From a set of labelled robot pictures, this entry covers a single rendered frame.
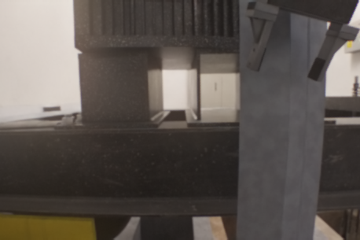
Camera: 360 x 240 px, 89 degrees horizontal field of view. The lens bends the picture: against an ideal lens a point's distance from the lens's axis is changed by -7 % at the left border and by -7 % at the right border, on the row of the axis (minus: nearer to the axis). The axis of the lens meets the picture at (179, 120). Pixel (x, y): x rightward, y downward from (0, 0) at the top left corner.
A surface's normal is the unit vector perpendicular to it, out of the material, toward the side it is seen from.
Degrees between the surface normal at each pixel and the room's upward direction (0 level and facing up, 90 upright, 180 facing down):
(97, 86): 90
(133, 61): 90
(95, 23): 90
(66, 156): 90
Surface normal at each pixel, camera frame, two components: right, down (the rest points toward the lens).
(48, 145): -0.02, 0.11
